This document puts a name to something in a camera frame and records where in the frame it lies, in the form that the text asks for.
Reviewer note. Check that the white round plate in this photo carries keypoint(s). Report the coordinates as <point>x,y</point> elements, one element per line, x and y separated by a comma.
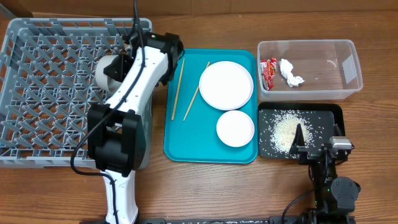
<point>226,85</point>

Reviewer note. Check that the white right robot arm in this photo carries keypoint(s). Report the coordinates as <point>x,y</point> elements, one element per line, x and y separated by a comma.
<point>335,196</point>

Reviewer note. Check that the white bowl with rice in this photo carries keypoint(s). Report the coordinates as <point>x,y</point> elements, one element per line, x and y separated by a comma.
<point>235,128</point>

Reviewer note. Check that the wooden chopstick left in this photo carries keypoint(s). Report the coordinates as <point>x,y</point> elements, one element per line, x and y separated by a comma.
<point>178,90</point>

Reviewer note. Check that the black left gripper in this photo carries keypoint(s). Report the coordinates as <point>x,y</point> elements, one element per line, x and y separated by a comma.
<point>124,64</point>

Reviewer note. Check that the clear plastic bin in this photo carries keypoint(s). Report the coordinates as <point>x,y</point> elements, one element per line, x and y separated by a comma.
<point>330,68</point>

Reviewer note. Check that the grey dish rack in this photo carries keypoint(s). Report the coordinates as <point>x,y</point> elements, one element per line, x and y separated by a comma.
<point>48,85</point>

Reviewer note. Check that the pile of rice grains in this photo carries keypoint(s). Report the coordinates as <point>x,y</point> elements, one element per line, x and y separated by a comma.
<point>277,130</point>

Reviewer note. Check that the red snack wrapper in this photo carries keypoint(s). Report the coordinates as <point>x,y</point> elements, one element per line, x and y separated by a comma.
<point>268,70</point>

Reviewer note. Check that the black waste tray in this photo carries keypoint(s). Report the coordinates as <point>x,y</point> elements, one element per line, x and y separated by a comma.
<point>322,117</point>

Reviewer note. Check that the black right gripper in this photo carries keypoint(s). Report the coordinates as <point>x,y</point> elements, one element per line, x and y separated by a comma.
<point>309,154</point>

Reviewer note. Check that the teal plastic tray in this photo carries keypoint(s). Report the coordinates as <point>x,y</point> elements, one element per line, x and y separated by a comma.
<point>195,139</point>

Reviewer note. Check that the wooden chopstick right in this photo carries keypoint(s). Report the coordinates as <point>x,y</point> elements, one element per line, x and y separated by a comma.
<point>193,97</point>

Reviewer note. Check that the white tissue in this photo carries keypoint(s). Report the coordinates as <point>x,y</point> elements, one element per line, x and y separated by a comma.
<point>286,71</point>

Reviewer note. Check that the grey bowl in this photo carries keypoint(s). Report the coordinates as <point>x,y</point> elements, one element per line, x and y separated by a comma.
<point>102,80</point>

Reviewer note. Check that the wooden chopstick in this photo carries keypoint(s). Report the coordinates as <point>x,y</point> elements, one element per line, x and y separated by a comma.
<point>193,97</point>
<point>178,90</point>

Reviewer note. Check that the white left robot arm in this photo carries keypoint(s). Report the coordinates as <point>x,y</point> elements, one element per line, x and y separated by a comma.
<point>120,130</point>

